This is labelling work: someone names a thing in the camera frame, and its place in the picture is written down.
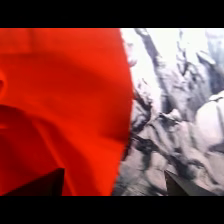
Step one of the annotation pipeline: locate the red T-shirt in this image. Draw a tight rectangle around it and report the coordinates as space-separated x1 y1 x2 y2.
0 27 136 197

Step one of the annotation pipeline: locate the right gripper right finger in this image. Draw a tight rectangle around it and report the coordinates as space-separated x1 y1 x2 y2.
164 169 218 197

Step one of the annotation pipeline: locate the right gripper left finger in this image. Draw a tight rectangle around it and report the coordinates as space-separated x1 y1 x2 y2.
2 167 66 197

